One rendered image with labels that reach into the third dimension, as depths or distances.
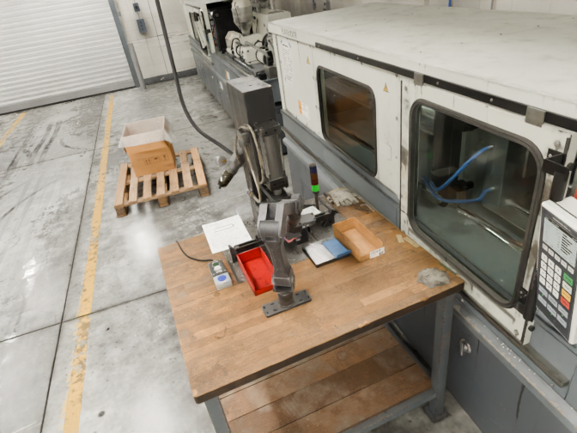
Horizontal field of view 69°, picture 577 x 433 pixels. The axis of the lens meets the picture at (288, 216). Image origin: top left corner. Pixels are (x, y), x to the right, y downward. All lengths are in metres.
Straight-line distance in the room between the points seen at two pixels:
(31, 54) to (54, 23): 0.84
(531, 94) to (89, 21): 10.07
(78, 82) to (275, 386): 9.53
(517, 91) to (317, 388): 1.62
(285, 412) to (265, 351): 0.71
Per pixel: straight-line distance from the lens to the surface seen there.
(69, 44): 10.93
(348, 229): 2.09
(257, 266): 1.94
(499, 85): 1.47
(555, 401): 1.79
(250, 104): 1.79
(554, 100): 1.34
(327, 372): 2.36
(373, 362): 2.39
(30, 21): 10.98
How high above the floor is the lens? 2.08
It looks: 31 degrees down
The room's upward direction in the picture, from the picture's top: 9 degrees counter-clockwise
